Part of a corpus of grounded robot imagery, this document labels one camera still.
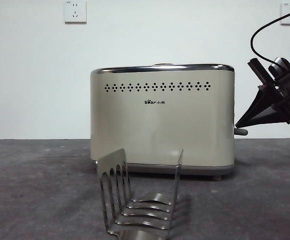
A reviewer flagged thin black cable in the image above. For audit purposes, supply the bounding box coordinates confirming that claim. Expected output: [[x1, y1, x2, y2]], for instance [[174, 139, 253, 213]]
[[250, 6, 290, 67]]

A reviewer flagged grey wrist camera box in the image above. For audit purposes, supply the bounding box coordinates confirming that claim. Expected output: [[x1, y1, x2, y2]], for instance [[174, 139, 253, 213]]
[[268, 56, 290, 80]]

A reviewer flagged stainless steel toast rack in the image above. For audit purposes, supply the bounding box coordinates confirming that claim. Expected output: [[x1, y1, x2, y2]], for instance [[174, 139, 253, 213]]
[[96, 148, 185, 240]]

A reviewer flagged cream toaster with chrome top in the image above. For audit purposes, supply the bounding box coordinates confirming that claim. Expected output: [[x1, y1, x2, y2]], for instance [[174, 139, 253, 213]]
[[89, 63, 236, 182]]

